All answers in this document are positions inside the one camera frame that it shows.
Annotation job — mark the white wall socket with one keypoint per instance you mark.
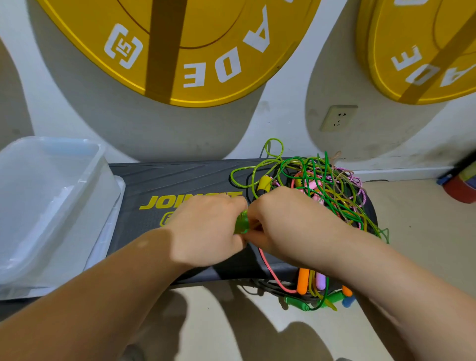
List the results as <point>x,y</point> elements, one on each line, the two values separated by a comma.
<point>339,118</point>

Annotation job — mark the large yellow weight plate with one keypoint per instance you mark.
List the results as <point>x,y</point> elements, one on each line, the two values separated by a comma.
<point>193,44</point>

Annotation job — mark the red fire extinguisher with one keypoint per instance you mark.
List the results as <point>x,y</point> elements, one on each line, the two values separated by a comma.
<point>461,186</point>

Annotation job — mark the clear plastic storage bin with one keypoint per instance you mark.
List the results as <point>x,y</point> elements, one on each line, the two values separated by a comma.
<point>48,201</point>

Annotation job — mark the person's left hand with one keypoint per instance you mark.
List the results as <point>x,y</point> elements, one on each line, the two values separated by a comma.
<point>204,230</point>

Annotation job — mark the black aerobic step platform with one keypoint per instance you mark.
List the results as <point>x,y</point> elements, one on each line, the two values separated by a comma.
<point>178,178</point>

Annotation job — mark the translucent plastic lid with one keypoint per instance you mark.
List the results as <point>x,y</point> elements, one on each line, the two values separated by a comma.
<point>111,230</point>

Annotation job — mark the person's right hand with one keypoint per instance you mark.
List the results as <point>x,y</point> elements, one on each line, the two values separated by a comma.
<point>297,227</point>

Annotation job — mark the person's left forearm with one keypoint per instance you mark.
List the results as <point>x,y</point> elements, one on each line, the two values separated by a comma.
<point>82,305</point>

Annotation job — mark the person's right forearm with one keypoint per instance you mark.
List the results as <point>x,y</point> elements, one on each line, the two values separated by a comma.
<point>416,305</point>

